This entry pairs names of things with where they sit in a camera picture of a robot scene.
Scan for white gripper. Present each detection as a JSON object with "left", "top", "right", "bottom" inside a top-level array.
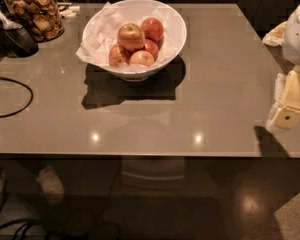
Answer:
[{"left": 266, "top": 4, "right": 300, "bottom": 131}]

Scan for yellow-red apple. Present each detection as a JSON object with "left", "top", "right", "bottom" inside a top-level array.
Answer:
[{"left": 117, "top": 23, "right": 145, "bottom": 52}]

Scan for red apple middle right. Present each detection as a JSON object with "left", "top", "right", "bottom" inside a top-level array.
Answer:
[{"left": 144, "top": 39, "right": 159, "bottom": 59}]

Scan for red apple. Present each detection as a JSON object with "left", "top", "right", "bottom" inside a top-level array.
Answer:
[
  {"left": 144, "top": 39, "right": 159, "bottom": 59},
  {"left": 141, "top": 17, "right": 164, "bottom": 42}
]

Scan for apple front centre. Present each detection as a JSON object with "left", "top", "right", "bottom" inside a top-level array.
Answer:
[{"left": 129, "top": 50, "right": 154, "bottom": 67}]

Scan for red apple back right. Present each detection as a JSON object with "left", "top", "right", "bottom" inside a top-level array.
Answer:
[{"left": 141, "top": 17, "right": 164, "bottom": 42}]

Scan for white ceramic bowl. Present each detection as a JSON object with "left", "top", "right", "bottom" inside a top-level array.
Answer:
[{"left": 81, "top": 0, "right": 188, "bottom": 83}]

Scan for apple front left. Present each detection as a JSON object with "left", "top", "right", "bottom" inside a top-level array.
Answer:
[{"left": 108, "top": 44, "right": 130, "bottom": 68}]

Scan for yellow-white cloth on table edge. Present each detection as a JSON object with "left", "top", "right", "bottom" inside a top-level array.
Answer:
[{"left": 262, "top": 22, "right": 286, "bottom": 47}]

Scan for white crumpled paper liner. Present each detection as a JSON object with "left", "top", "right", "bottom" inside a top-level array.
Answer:
[{"left": 75, "top": 1, "right": 178, "bottom": 73}]

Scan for small white items on table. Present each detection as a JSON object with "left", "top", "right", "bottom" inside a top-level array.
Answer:
[{"left": 58, "top": 4, "right": 80, "bottom": 19}]

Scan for white shoe right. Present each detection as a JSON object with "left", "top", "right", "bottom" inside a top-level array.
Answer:
[{"left": 37, "top": 166, "right": 64, "bottom": 205}]

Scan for glass jar of dried chips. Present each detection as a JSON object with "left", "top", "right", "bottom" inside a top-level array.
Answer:
[{"left": 4, "top": 0, "right": 64, "bottom": 42}]

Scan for black round appliance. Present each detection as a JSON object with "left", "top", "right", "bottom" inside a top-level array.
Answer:
[{"left": 0, "top": 0, "right": 39, "bottom": 57}]

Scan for black cables on floor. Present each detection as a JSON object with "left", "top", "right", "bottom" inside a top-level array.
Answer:
[{"left": 0, "top": 218, "right": 44, "bottom": 240}]

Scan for black cable on table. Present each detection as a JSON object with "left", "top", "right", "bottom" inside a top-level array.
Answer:
[{"left": 0, "top": 75, "right": 35, "bottom": 119}]

